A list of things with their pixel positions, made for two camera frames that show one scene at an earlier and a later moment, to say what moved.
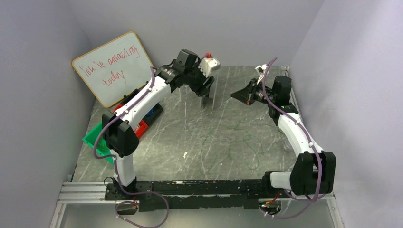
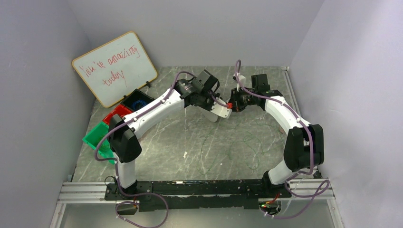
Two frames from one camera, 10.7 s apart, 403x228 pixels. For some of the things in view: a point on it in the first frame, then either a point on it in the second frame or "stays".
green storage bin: [102, 149] stays
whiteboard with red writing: [114, 69] stays
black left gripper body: [204, 84] -> [207, 102]
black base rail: [194, 194] stays
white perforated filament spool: [208, 102] -> [210, 116]
